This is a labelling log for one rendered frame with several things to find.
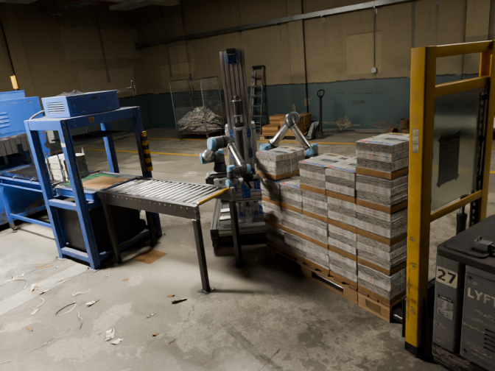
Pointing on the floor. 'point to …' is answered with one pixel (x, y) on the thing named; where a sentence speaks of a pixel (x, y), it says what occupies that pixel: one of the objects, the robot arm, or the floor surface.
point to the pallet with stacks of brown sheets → (283, 124)
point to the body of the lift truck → (465, 301)
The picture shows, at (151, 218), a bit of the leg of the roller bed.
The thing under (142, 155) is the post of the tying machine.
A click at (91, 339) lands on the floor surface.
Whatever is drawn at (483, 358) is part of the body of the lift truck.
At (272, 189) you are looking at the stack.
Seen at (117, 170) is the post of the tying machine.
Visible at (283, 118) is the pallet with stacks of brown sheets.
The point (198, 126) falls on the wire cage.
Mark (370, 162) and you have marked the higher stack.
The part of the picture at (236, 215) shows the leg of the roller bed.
